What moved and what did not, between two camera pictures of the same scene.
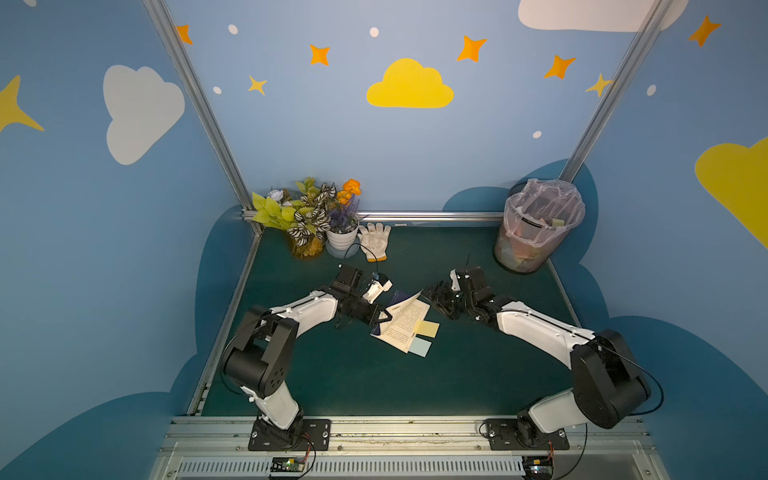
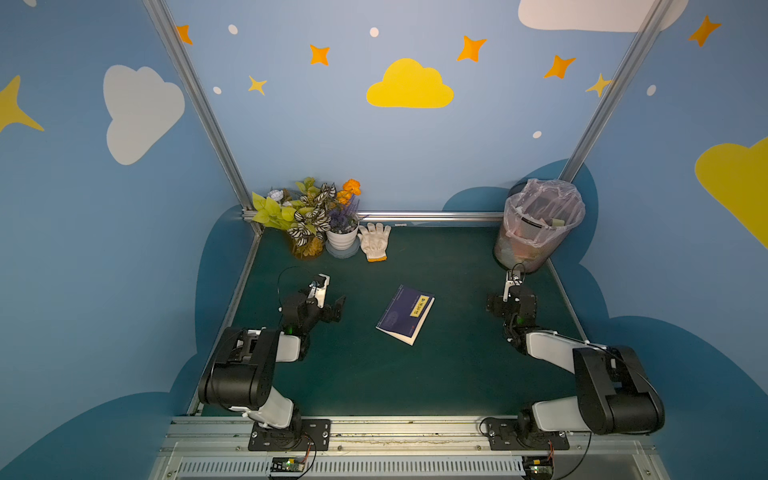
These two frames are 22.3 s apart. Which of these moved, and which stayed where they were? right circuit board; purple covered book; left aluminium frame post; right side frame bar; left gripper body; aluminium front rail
Moved: purple covered book; left gripper body
Stayed: right side frame bar; aluminium front rail; right circuit board; left aluminium frame post
